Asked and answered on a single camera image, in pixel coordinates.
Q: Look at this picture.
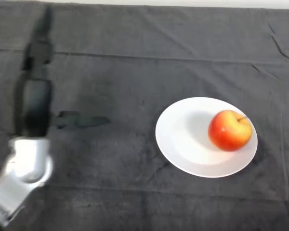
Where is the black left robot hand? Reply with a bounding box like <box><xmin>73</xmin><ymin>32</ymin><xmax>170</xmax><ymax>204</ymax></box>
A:
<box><xmin>13</xmin><ymin>7</ymin><xmax>111</xmax><ymax>140</ymax></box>

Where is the red yellow apple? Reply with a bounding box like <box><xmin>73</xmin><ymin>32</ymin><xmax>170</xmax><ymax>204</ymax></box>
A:
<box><xmin>208</xmin><ymin>110</ymin><xmax>253</xmax><ymax>152</ymax></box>

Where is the white round plate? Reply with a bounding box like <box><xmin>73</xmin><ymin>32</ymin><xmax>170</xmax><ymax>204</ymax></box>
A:
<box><xmin>155</xmin><ymin>97</ymin><xmax>258</xmax><ymax>179</ymax></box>

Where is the black cloth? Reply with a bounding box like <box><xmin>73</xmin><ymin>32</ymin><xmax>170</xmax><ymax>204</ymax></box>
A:
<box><xmin>0</xmin><ymin>1</ymin><xmax>289</xmax><ymax>231</ymax></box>

